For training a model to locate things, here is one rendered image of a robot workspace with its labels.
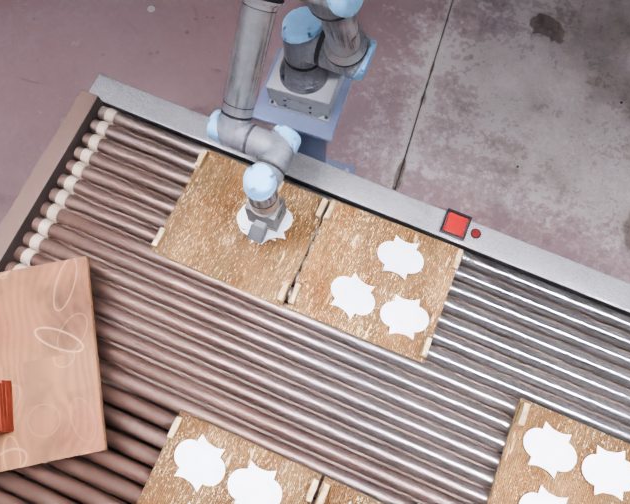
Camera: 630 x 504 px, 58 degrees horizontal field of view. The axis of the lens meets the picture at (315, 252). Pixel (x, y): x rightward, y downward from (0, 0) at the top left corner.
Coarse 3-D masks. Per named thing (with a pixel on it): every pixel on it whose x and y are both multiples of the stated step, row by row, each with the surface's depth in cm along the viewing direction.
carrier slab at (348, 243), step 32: (352, 224) 164; (384, 224) 165; (320, 256) 162; (352, 256) 162; (448, 256) 162; (320, 288) 159; (384, 288) 160; (416, 288) 160; (448, 288) 160; (320, 320) 157; (352, 320) 157; (416, 352) 155
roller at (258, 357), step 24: (24, 264) 164; (96, 288) 160; (144, 312) 159; (168, 312) 159; (192, 336) 159; (216, 336) 157; (264, 360) 155; (312, 384) 154; (336, 384) 155; (360, 408) 153; (384, 408) 152; (432, 432) 151; (480, 456) 149
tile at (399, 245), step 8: (400, 240) 162; (384, 248) 161; (392, 248) 161; (400, 248) 161; (408, 248) 162; (416, 248) 162; (384, 256) 161; (392, 256) 161; (400, 256) 161; (408, 256) 161; (416, 256) 161; (384, 264) 161; (392, 264) 160; (400, 264) 160; (408, 264) 160; (416, 264) 160; (392, 272) 160; (400, 272) 160; (408, 272) 160; (416, 272) 160
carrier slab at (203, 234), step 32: (224, 160) 170; (192, 192) 167; (224, 192) 167; (288, 192) 167; (192, 224) 164; (224, 224) 164; (192, 256) 161; (224, 256) 162; (256, 256) 162; (288, 256) 162; (256, 288) 159; (288, 288) 159
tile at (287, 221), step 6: (288, 210) 158; (288, 216) 158; (246, 222) 157; (252, 222) 157; (282, 222) 157; (288, 222) 157; (246, 228) 157; (282, 228) 157; (288, 228) 157; (270, 234) 156; (276, 234) 156; (282, 234) 156; (264, 240) 156
